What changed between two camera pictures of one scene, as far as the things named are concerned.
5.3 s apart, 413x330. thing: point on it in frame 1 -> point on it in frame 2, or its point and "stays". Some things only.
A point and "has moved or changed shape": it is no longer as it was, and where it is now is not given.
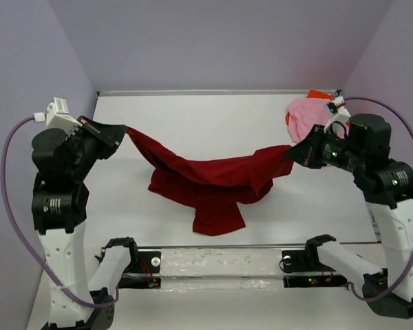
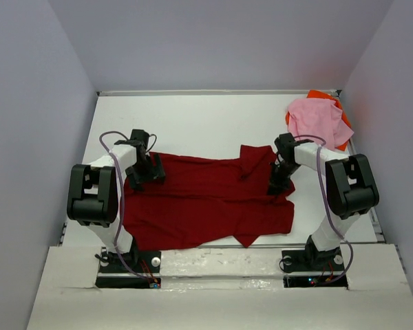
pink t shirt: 306,113 stays
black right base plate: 308,260 stays
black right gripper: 305,152 -> 277,185
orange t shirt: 312,93 stays
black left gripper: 110,135 -> 154,172
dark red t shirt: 219,190 has moved or changed shape
